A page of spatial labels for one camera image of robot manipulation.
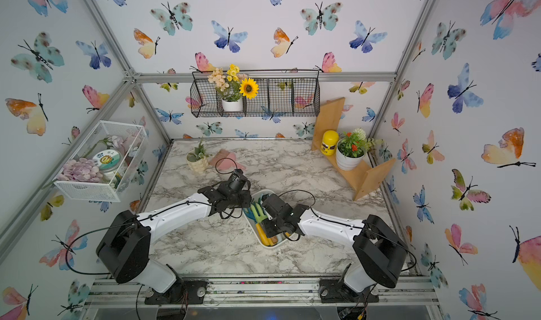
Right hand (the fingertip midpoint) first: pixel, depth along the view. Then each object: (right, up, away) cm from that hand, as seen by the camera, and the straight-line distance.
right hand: (267, 226), depth 83 cm
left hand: (-6, +11, +5) cm, 13 cm away
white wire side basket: (-51, +33, -4) cm, 61 cm away
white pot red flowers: (+34, +30, +4) cm, 46 cm away
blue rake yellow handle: (-1, -5, +1) cm, 5 cm away
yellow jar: (+28, +35, +15) cm, 47 cm away
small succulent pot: (-35, +27, +21) cm, 49 cm away
